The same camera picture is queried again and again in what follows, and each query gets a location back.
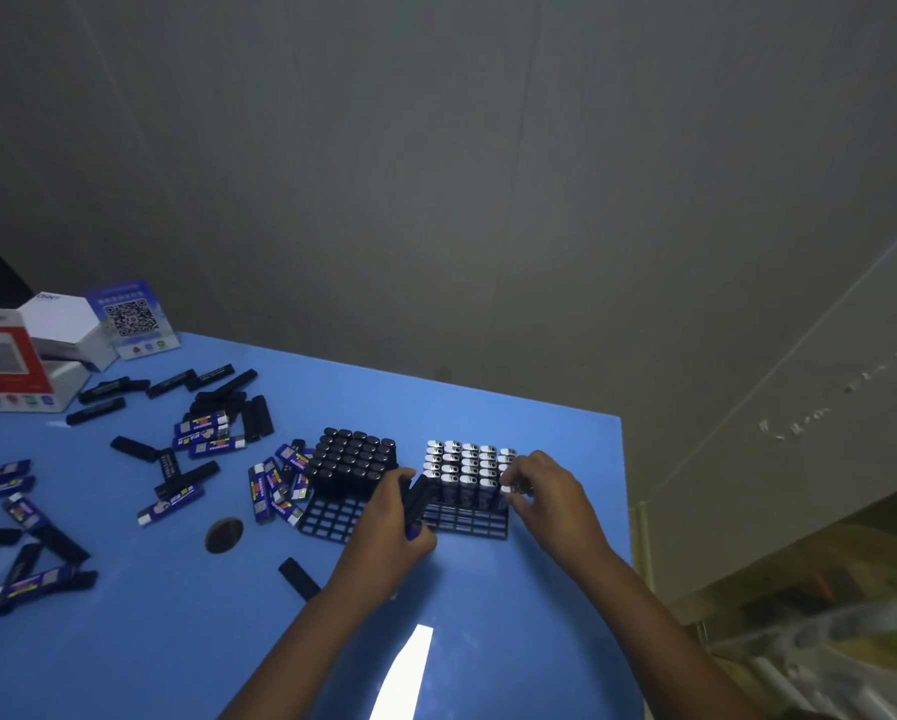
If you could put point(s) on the person's right hand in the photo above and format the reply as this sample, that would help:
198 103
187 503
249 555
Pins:
561 517

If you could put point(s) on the person's left hand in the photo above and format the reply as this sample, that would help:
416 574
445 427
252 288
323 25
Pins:
377 554

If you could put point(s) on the black grid tray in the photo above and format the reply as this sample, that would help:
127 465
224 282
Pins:
328 521
463 523

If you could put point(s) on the blue silver-capped lighter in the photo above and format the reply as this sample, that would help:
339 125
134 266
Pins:
505 488

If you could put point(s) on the black slim lighter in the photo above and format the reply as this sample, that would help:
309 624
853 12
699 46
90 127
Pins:
298 578
418 498

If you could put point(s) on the row of black lighters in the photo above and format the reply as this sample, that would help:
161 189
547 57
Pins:
354 457

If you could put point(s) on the row of blue lighters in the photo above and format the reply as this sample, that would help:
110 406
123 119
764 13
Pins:
456 468

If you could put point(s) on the pile of mixed lighters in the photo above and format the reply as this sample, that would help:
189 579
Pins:
201 423

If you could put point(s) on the person's left forearm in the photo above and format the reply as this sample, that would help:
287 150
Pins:
291 659

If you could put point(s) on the person's right forearm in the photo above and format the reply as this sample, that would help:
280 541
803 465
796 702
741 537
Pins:
666 652

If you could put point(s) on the dark round disc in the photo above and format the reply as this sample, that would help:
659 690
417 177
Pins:
225 536

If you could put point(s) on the crumpled clear plastic bags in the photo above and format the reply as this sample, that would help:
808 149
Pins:
831 659

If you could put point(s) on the blue code sign stand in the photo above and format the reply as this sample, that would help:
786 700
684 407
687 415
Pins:
129 318

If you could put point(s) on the white cardboard box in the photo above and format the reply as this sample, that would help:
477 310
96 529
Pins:
62 318

